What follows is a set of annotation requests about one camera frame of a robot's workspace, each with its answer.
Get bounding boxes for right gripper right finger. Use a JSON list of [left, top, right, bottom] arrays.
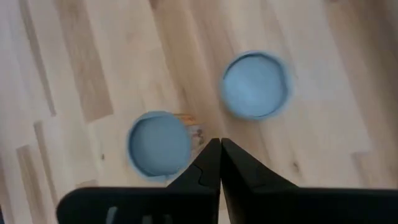
[[220, 138, 398, 224]]

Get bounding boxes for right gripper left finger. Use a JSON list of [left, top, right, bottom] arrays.
[[55, 138, 223, 224]]

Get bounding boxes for tall carrots label can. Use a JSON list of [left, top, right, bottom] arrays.
[[126, 110, 206, 183]]

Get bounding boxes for tall peas label can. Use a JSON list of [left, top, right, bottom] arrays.
[[219, 49, 293, 121]]

